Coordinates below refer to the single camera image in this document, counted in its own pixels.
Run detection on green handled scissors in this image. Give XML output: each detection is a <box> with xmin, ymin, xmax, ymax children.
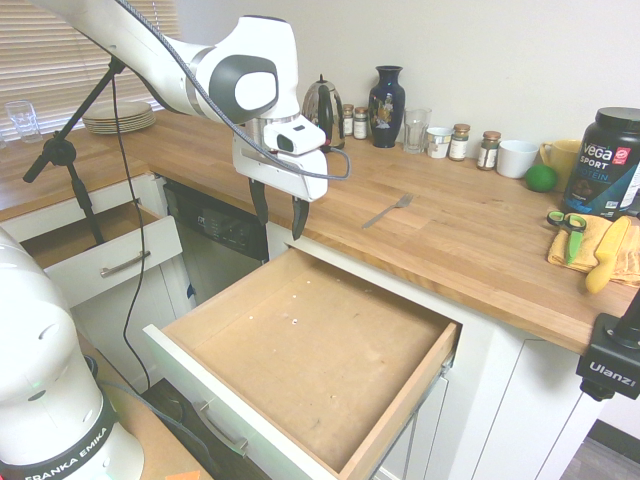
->
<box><xmin>546</xmin><ymin>210</ymin><xmax>586</xmax><ymax>266</ymax></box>

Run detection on large drawer metal handle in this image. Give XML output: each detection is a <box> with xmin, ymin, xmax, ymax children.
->
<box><xmin>194</xmin><ymin>399</ymin><xmax>250</xmax><ymax>459</ymax></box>

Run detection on grey braided robot cable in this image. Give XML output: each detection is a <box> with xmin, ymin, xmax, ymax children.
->
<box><xmin>114</xmin><ymin>0</ymin><xmax>353</xmax><ymax>182</ymax></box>

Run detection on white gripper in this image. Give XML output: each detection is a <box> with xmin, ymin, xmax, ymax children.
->
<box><xmin>232</xmin><ymin>134</ymin><xmax>330</xmax><ymax>240</ymax></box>

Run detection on copper-lid green spice jar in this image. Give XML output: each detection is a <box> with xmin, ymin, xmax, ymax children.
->
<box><xmin>476</xmin><ymin>130</ymin><xmax>502</xmax><ymax>172</ymax></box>
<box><xmin>448</xmin><ymin>123</ymin><xmax>472</xmax><ymax>162</ymax></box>

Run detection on large open wooden drawer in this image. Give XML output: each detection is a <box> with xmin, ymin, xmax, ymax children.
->
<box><xmin>143</xmin><ymin>248</ymin><xmax>464</xmax><ymax>480</ymax></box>

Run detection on small white printed cup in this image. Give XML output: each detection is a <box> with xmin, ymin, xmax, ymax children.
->
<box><xmin>426</xmin><ymin>126</ymin><xmax>455</xmax><ymax>160</ymax></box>

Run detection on stack of beige plates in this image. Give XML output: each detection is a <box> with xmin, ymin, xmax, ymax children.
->
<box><xmin>82</xmin><ymin>102</ymin><xmax>157</xmax><ymax>135</ymax></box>

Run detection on plain white mug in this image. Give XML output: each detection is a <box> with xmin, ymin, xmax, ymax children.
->
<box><xmin>496</xmin><ymin>139</ymin><xmax>540</xmax><ymax>179</ymax></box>

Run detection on clear drinking glass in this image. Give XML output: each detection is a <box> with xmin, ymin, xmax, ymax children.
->
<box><xmin>4</xmin><ymin>99</ymin><xmax>42</xmax><ymax>145</ymax></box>

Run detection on yellow folded towel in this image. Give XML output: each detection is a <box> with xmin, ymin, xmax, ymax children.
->
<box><xmin>547</xmin><ymin>214</ymin><xmax>640</xmax><ymax>287</ymax></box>

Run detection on clear faceted glass tumbler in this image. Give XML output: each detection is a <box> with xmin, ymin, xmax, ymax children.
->
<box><xmin>403</xmin><ymin>107</ymin><xmax>432</xmax><ymax>155</ymax></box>

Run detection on small drawer metal handle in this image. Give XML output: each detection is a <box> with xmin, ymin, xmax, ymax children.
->
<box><xmin>99</xmin><ymin>249</ymin><xmax>151</xmax><ymax>279</ymax></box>

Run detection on white kitchen base cabinet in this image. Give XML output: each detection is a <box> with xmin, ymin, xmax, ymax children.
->
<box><xmin>0</xmin><ymin>172</ymin><xmax>616</xmax><ymax>480</ymax></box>

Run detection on silver metal fork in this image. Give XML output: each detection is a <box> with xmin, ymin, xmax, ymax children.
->
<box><xmin>361</xmin><ymin>193</ymin><xmax>415</xmax><ymax>230</ymax></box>

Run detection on black steel dishwasher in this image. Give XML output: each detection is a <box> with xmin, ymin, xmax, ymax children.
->
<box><xmin>162</xmin><ymin>179</ymin><xmax>270</xmax><ymax>311</ymax></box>

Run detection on black protein powder tub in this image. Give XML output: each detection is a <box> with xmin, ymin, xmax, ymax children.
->
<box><xmin>560</xmin><ymin>106</ymin><xmax>640</xmax><ymax>221</ymax></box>

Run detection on small white wooden drawer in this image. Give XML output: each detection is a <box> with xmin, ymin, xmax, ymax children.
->
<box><xmin>19</xmin><ymin>199</ymin><xmax>184</xmax><ymax>309</ymax></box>

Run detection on black boom tripod stand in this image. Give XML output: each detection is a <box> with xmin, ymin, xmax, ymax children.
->
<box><xmin>22</xmin><ymin>54</ymin><xmax>129</xmax><ymax>246</ymax></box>

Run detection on beige window blinds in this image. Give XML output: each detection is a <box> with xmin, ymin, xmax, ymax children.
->
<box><xmin>0</xmin><ymin>0</ymin><xmax>176</xmax><ymax>136</ymax></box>

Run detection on dark blue painted vase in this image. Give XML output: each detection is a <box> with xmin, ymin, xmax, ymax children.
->
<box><xmin>368</xmin><ymin>65</ymin><xmax>405</xmax><ymax>150</ymax></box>

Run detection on thin black hanging cable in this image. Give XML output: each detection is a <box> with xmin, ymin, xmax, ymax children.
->
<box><xmin>110</xmin><ymin>72</ymin><xmax>154</xmax><ymax>394</ymax></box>

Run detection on wooden robot mounting table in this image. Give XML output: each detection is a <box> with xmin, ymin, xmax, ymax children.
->
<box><xmin>74</xmin><ymin>329</ymin><xmax>216</xmax><ymax>480</ymax></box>

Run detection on green lime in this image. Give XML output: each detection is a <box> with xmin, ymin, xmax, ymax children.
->
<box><xmin>524</xmin><ymin>164</ymin><xmax>559</xmax><ymax>193</ymax></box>

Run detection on yellow mug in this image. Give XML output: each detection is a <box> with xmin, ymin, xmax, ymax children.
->
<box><xmin>538</xmin><ymin>139</ymin><xmax>584</xmax><ymax>189</ymax></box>

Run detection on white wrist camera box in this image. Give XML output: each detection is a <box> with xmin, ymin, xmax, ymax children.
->
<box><xmin>263</xmin><ymin>118</ymin><xmax>327</xmax><ymax>157</ymax></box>

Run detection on yellow knife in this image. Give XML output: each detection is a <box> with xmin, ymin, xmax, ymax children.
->
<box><xmin>584</xmin><ymin>215</ymin><xmax>632</xmax><ymax>295</ymax></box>

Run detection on chrome kettle with black handle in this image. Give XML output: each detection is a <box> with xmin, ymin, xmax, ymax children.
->
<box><xmin>301</xmin><ymin>74</ymin><xmax>347</xmax><ymax>151</ymax></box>

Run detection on black clamp camera stand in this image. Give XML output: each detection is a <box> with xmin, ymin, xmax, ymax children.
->
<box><xmin>574</xmin><ymin>287</ymin><xmax>640</xmax><ymax>401</ymax></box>

